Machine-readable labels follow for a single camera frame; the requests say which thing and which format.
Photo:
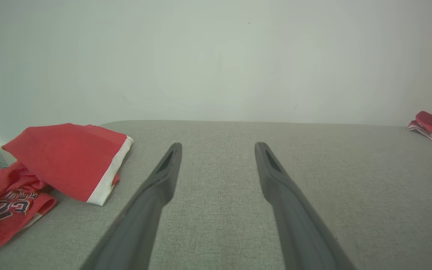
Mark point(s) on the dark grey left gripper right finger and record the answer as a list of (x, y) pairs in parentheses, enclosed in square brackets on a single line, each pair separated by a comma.
[(298, 232)]

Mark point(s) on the red shorts with white trim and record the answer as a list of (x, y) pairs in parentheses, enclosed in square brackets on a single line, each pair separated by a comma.
[(66, 161)]

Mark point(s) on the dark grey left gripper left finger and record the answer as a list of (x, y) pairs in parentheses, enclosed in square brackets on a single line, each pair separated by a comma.
[(137, 225)]

